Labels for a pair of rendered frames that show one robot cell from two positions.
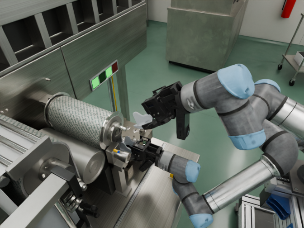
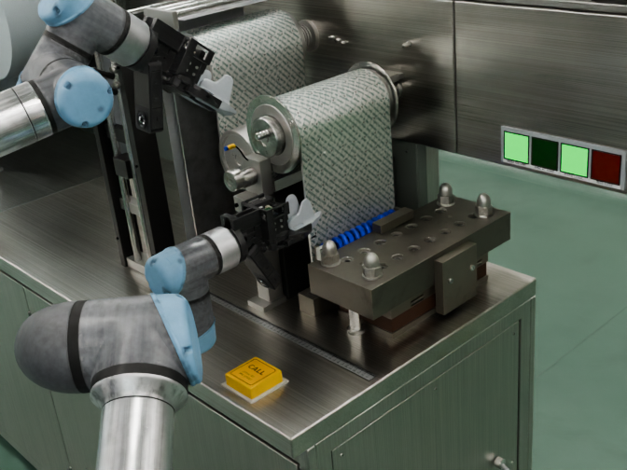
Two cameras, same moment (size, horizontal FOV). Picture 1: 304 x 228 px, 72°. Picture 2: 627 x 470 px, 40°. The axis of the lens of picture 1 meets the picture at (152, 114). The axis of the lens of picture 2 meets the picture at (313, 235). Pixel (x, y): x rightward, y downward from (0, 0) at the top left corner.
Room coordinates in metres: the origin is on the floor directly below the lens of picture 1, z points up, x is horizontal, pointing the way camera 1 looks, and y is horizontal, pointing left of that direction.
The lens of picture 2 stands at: (1.16, -1.23, 1.75)
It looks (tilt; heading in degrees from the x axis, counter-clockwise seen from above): 25 degrees down; 113
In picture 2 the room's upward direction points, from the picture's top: 6 degrees counter-clockwise
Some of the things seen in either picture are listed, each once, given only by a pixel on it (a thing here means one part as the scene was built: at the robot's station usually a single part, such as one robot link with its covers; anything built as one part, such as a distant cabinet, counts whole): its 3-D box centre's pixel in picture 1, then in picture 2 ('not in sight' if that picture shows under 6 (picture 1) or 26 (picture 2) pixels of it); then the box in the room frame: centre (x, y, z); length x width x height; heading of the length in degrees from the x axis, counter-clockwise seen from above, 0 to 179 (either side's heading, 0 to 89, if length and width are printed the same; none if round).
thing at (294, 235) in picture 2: not in sight; (290, 234); (0.58, 0.06, 1.09); 0.09 x 0.05 x 0.02; 62
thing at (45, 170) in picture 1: (57, 173); not in sight; (0.29, 0.24, 1.34); 0.06 x 0.06 x 0.06; 63
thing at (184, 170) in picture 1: (184, 168); (182, 269); (0.46, -0.12, 1.11); 0.11 x 0.08 x 0.09; 63
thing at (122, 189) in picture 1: (121, 172); (257, 234); (0.48, 0.13, 1.05); 0.06 x 0.05 x 0.31; 63
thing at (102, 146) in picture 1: (112, 130); (272, 134); (0.53, 0.14, 1.25); 0.15 x 0.01 x 0.15; 153
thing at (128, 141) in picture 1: (127, 140); (306, 214); (0.59, 0.10, 1.11); 0.09 x 0.03 x 0.06; 62
